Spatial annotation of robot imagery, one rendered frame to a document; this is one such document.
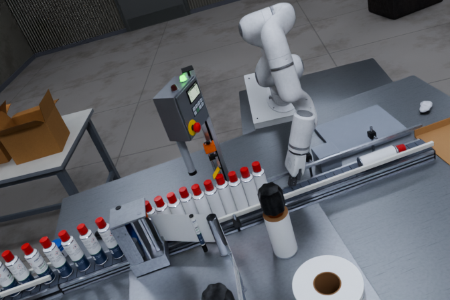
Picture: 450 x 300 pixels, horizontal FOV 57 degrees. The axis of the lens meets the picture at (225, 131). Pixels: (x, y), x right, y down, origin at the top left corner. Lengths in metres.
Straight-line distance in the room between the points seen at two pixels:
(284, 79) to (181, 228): 0.68
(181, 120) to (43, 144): 1.74
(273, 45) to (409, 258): 0.87
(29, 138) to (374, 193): 2.24
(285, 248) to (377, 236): 0.35
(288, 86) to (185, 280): 0.81
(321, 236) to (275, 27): 0.78
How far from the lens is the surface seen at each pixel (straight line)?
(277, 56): 1.53
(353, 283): 1.29
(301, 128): 1.59
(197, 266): 1.65
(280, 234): 1.47
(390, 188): 1.84
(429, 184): 1.86
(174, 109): 1.48
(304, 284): 1.31
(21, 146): 3.17
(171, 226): 1.66
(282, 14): 1.63
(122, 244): 1.61
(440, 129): 2.16
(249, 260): 1.59
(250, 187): 1.68
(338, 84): 2.65
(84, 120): 3.41
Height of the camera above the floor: 2.06
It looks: 30 degrees down
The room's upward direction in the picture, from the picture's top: 18 degrees counter-clockwise
